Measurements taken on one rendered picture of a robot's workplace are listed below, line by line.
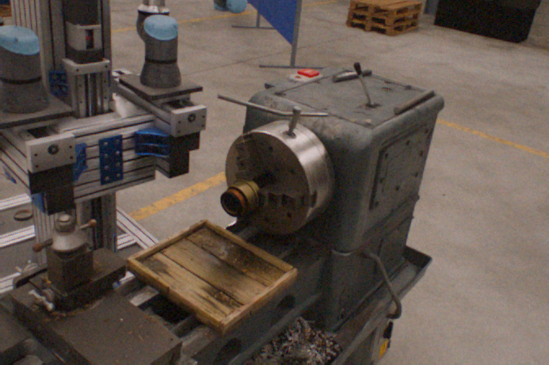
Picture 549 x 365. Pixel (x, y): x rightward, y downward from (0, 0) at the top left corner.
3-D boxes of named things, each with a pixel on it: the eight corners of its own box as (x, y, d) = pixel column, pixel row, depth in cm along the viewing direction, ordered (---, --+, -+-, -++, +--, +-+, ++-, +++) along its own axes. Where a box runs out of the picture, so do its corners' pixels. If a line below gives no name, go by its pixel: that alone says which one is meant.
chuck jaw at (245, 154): (261, 171, 158) (247, 134, 157) (274, 168, 155) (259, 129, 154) (236, 184, 150) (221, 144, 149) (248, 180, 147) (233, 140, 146)
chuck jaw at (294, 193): (280, 175, 154) (315, 189, 148) (279, 192, 156) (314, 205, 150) (256, 189, 146) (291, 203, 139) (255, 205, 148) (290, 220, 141)
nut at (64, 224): (68, 221, 116) (67, 207, 114) (79, 229, 114) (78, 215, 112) (51, 229, 113) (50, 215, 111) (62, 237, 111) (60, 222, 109)
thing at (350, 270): (299, 307, 270) (323, 150, 232) (384, 358, 245) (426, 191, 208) (216, 376, 226) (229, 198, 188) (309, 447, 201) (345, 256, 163)
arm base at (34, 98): (-11, 100, 168) (-15, 70, 164) (38, 93, 178) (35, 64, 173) (8, 117, 158) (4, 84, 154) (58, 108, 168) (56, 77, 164)
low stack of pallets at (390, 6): (376, 18, 1006) (380, -7, 987) (419, 27, 965) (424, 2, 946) (343, 25, 911) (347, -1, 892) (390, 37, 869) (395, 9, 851)
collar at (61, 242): (72, 226, 120) (71, 215, 118) (94, 241, 115) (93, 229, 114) (38, 240, 114) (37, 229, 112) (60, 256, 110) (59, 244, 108)
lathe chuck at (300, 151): (234, 187, 176) (257, 104, 159) (310, 243, 163) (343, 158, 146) (215, 196, 170) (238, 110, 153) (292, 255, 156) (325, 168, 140)
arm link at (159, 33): (147, 60, 189) (147, 21, 183) (140, 50, 200) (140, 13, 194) (181, 60, 194) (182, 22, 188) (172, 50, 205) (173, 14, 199)
